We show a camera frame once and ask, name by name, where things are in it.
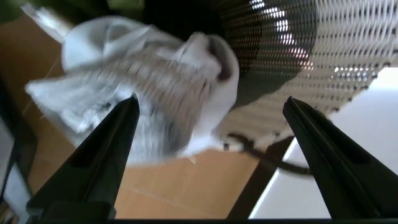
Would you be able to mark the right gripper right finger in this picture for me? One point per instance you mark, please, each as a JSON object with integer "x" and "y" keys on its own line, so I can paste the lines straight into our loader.
{"x": 348, "y": 174}

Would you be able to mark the white laundry basket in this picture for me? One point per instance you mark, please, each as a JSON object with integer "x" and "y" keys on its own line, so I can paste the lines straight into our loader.
{"x": 342, "y": 37}

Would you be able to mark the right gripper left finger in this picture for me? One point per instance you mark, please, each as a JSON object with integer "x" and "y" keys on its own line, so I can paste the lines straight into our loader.
{"x": 93, "y": 168}

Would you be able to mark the pale grey shorts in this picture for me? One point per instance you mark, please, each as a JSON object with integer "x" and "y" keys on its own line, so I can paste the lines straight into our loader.
{"x": 155, "y": 93}

